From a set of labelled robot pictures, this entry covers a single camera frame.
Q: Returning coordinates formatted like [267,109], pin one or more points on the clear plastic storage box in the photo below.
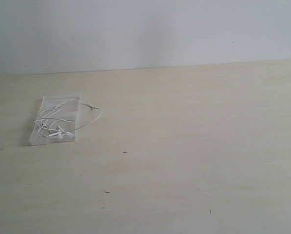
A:
[62,107]

